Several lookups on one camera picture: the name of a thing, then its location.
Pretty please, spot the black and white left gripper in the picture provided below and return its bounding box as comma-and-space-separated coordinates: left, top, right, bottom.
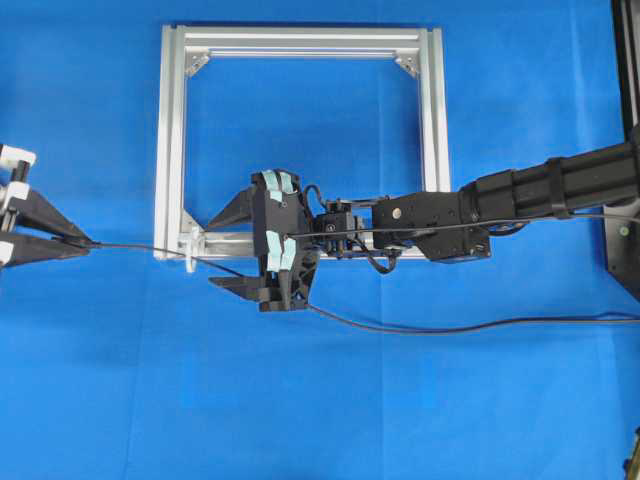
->
1, 144, 90, 267

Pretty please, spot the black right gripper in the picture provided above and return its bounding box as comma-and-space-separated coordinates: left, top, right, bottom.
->
206, 169, 319, 312

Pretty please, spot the black wire with white connector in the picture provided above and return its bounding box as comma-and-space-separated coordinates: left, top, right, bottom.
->
74, 238, 640, 334

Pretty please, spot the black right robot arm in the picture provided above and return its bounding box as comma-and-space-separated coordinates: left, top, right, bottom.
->
207, 140, 639, 312

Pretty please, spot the white zip tie loop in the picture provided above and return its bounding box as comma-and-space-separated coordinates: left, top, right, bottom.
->
179, 226, 206, 274

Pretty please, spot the blue cloth mat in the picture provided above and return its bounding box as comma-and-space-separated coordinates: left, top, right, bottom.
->
1, 1, 639, 479

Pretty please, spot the aluminium extrusion frame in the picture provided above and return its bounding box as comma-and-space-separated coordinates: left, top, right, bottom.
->
153, 22, 453, 262

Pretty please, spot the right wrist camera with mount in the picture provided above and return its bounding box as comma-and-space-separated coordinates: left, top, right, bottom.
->
311, 199, 373, 259

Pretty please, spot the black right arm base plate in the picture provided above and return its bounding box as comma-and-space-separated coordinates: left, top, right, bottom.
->
603, 200, 639, 300

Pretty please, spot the black vertical rail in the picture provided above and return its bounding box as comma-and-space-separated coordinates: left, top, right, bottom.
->
611, 0, 639, 141

